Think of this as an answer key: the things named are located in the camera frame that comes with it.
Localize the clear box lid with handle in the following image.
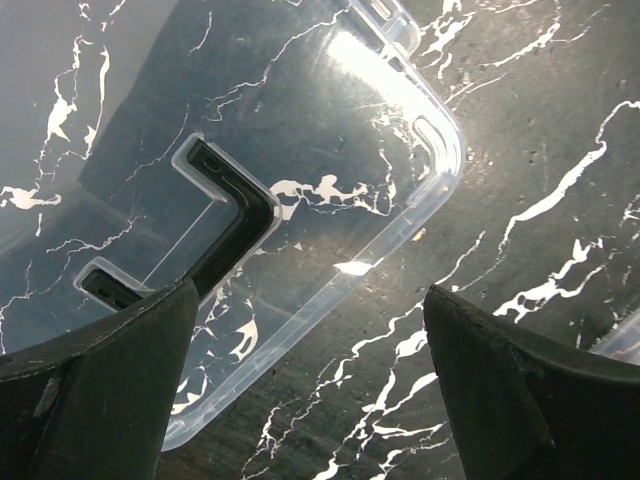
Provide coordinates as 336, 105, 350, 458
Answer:
1, 1, 463, 449

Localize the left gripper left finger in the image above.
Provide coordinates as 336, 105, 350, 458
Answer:
1, 280, 199, 479

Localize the clear first aid box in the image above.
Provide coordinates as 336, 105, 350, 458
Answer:
591, 310, 640, 366

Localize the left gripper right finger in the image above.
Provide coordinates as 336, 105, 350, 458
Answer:
423, 285, 639, 479

